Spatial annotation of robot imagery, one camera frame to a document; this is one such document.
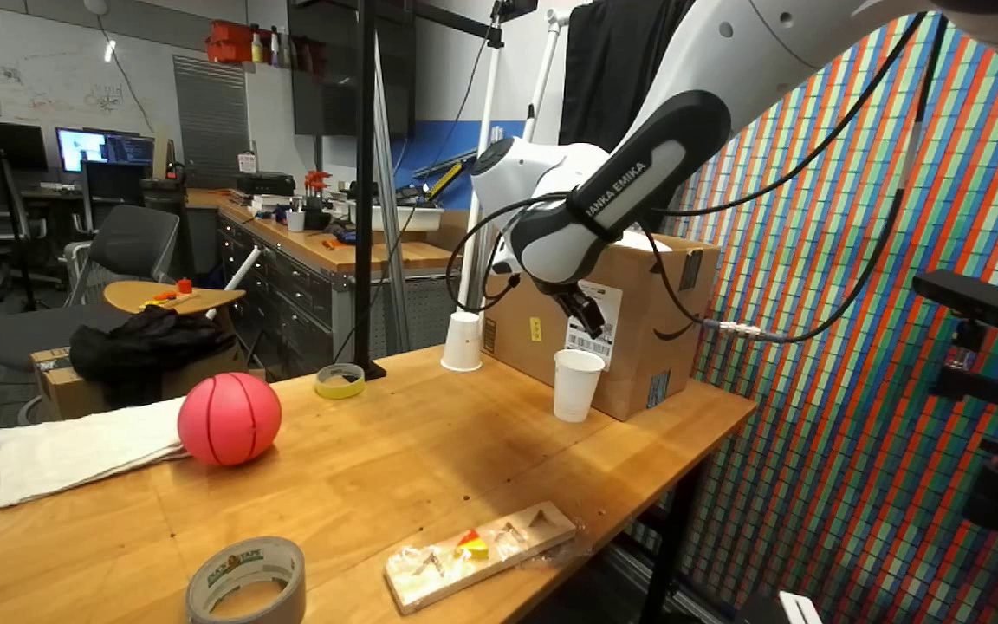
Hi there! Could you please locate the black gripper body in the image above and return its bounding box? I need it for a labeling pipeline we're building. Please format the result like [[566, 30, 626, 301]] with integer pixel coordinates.
[[539, 272, 595, 324]]

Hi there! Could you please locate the red mini basketball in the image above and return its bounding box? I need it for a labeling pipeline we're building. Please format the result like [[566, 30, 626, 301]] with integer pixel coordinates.
[[178, 366, 288, 470]]

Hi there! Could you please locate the white paper cup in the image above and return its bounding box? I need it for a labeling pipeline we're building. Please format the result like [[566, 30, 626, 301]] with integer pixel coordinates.
[[549, 345, 607, 427], [441, 307, 489, 374]]

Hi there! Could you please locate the yellow-green tape roll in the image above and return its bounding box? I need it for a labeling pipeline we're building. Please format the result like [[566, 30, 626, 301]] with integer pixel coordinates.
[[313, 361, 366, 401]]

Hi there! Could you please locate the grey masking tape roll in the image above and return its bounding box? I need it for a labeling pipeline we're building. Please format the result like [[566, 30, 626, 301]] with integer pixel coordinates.
[[182, 532, 309, 624]]

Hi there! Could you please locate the large cardboard shipping box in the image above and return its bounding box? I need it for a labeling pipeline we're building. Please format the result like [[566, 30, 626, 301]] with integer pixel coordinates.
[[482, 220, 724, 423]]

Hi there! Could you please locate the white pole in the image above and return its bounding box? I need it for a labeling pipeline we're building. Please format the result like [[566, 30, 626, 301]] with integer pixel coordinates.
[[450, 46, 504, 321]]

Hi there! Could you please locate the black hanging cloth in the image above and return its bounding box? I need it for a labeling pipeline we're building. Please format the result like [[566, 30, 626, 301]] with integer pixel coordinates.
[[559, 0, 701, 151]]

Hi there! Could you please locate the black metal pole stand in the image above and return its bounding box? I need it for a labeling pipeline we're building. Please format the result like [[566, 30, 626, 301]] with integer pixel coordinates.
[[348, 0, 508, 384]]

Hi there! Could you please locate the wooden shape puzzle board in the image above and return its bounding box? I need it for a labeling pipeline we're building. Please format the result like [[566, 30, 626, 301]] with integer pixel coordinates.
[[380, 500, 583, 618]]

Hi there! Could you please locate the yellow red puzzle piece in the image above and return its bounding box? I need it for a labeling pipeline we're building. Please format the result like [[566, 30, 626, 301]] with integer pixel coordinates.
[[454, 525, 492, 564]]

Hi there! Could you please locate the wooden workbench with drawers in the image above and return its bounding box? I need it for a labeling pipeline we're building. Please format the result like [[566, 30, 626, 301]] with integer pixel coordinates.
[[182, 186, 464, 374]]

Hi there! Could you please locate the white paper tag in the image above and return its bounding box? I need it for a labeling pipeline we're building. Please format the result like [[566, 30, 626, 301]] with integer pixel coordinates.
[[777, 587, 823, 624]]

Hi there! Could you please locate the round wooden side table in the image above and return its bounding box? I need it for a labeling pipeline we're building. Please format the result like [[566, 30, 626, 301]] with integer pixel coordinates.
[[99, 272, 250, 321]]

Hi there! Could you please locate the red container on shelf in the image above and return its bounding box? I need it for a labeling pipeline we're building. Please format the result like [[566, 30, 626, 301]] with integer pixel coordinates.
[[201, 17, 253, 70]]

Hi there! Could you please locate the black backpack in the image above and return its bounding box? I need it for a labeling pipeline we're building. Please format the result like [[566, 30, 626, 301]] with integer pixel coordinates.
[[64, 301, 241, 401]]

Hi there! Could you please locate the grey office chair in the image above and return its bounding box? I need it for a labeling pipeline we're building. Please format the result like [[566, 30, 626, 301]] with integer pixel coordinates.
[[60, 200, 182, 307]]

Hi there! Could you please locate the lit computer monitor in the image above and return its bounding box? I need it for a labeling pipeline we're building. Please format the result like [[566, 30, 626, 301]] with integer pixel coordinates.
[[53, 126, 157, 178]]

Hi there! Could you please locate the white towel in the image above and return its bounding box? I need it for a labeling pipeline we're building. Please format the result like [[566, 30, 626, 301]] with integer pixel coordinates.
[[0, 394, 194, 512]]

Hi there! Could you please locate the small brown cardboard box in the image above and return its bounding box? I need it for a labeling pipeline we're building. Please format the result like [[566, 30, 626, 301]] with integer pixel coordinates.
[[26, 343, 109, 423]]

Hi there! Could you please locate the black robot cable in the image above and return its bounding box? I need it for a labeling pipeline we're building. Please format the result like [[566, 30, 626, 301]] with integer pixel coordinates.
[[443, 9, 951, 345]]

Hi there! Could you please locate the black metal table frame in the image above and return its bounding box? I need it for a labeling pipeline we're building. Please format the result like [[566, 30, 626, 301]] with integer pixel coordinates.
[[634, 460, 709, 624]]

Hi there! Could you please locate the black camera on stand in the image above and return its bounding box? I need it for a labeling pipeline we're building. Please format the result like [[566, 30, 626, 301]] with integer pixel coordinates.
[[906, 265, 998, 547]]

